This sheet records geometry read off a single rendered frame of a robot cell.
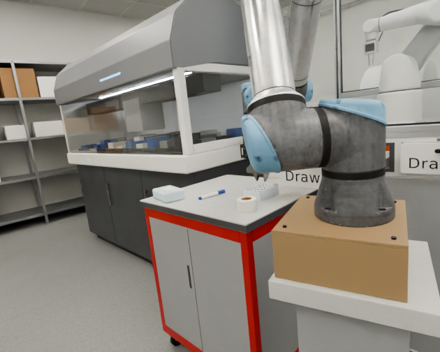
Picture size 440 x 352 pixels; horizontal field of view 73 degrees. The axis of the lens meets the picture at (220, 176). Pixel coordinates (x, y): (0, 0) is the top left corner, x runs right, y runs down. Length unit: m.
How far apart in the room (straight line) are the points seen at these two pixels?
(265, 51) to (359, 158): 0.27
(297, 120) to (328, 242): 0.22
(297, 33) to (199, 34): 0.99
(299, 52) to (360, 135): 0.40
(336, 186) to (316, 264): 0.15
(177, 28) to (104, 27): 3.66
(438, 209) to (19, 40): 4.76
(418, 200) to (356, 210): 0.74
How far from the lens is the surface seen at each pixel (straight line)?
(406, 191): 1.32
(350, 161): 0.58
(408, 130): 1.28
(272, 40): 0.64
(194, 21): 1.80
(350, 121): 0.57
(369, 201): 0.60
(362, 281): 0.59
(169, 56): 1.66
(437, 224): 1.33
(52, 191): 4.85
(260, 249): 1.02
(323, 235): 0.57
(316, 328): 0.70
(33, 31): 5.02
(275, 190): 1.21
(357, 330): 0.68
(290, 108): 0.56
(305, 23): 0.87
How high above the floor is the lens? 1.08
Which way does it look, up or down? 11 degrees down
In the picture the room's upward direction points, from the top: 6 degrees counter-clockwise
